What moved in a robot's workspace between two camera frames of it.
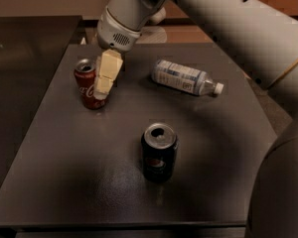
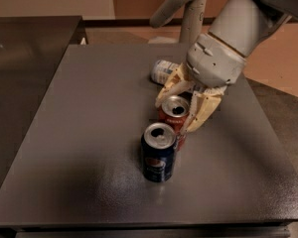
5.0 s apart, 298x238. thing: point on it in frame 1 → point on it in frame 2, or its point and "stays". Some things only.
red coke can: [85, 74] → [173, 111]
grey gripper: [115, 36] → [216, 62]
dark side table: [26, 53] stays
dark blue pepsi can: [159, 143] stays
